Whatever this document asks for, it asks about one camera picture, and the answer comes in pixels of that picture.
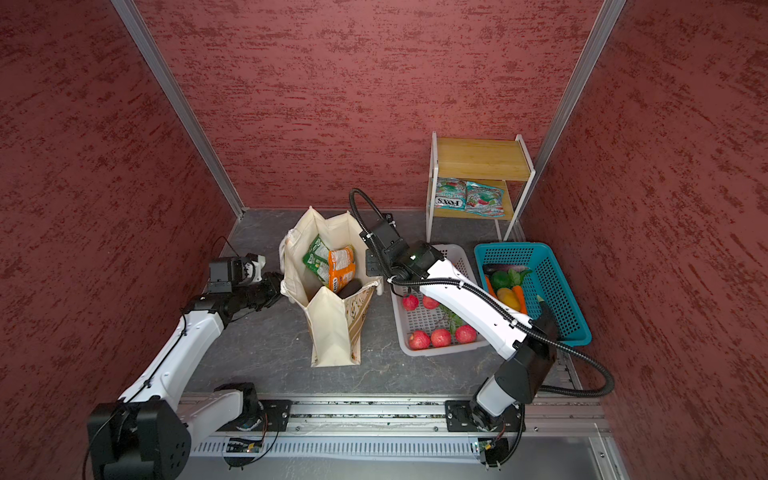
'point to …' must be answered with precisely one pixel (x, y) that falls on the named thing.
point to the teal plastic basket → (544, 279)
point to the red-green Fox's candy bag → (484, 200)
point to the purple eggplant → (353, 286)
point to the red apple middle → (430, 303)
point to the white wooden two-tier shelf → (458, 215)
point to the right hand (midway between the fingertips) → (377, 264)
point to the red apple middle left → (410, 302)
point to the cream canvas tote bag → (334, 324)
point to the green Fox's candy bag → (317, 259)
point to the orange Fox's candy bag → (341, 267)
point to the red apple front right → (466, 334)
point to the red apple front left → (419, 340)
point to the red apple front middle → (440, 338)
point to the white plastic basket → (426, 324)
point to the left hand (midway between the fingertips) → (293, 290)
